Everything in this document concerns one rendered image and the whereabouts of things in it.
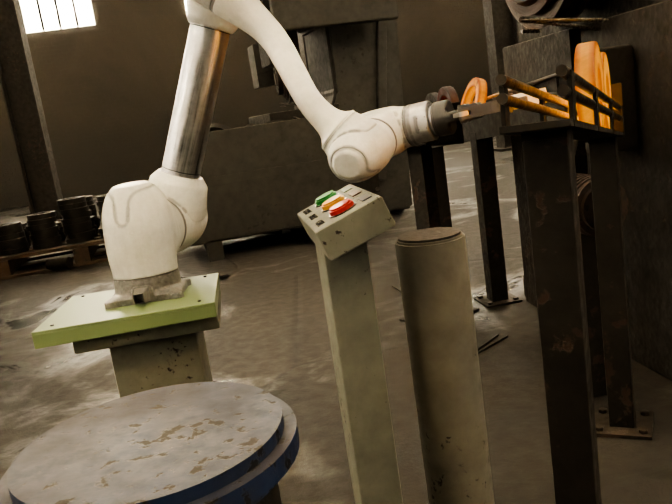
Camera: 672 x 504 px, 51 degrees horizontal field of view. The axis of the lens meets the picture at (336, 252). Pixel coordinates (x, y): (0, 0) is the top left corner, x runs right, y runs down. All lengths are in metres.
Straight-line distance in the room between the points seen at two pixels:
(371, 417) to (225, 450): 0.47
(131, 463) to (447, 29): 11.96
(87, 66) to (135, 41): 0.84
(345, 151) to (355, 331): 0.41
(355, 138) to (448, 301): 0.40
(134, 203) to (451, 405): 0.86
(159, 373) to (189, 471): 1.00
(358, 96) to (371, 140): 3.36
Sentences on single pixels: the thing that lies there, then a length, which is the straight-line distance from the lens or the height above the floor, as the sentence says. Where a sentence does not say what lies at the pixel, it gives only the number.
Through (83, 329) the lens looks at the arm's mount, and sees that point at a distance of 1.59.
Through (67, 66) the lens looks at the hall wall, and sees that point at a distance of 12.03.
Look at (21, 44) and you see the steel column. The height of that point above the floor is 1.92.
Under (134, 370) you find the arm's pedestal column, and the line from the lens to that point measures 1.71.
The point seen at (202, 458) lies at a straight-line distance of 0.74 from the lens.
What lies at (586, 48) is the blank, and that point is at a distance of 1.30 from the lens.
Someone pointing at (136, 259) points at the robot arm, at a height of 0.48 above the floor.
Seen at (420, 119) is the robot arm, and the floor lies 0.70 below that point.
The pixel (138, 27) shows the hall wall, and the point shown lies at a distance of 11.94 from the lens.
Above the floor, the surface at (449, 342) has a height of 0.34.
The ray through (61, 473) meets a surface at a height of 0.43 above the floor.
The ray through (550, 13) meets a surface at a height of 0.91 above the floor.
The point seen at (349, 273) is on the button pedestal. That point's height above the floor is 0.50.
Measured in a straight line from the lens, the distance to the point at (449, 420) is 1.25.
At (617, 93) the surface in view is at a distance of 1.57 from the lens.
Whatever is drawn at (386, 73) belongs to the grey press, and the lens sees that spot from 4.82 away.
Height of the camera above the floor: 0.74
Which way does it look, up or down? 11 degrees down
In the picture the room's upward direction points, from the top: 8 degrees counter-clockwise
